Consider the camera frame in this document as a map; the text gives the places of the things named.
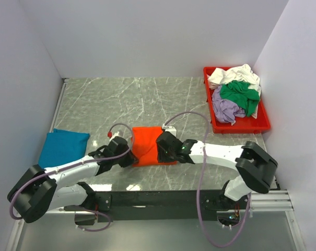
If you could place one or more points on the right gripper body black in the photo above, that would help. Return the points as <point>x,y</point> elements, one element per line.
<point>165,156</point>

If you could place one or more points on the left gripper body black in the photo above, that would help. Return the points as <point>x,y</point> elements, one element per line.
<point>125,160</point>

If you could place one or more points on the orange t-shirt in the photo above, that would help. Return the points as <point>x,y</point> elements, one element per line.
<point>145,147</point>

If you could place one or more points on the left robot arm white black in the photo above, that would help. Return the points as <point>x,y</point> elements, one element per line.
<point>40,190</point>

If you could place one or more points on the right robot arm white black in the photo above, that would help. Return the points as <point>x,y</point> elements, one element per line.
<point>256,168</point>

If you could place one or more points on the folded blue t-shirt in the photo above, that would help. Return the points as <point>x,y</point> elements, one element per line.
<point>63,147</point>

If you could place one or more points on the black base beam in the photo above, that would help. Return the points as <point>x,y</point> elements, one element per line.
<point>154,205</point>

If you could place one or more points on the lilac t-shirt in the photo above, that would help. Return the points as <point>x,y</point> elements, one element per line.
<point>226,111</point>

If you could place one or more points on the green t-shirt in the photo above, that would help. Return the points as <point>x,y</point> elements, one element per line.
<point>239,93</point>

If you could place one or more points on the red plastic bin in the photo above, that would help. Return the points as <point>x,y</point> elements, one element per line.
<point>242,125</point>

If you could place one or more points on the white t-shirt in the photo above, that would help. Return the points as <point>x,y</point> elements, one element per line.
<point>239,73</point>

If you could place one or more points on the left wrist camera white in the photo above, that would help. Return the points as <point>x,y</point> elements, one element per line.
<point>112,135</point>

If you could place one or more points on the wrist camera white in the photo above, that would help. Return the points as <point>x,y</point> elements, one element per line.
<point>112,135</point>
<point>169,128</point>

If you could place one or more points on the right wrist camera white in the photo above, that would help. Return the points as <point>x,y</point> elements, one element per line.
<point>169,128</point>

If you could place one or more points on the aluminium rail frame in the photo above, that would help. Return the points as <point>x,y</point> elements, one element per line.
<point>95,105</point>

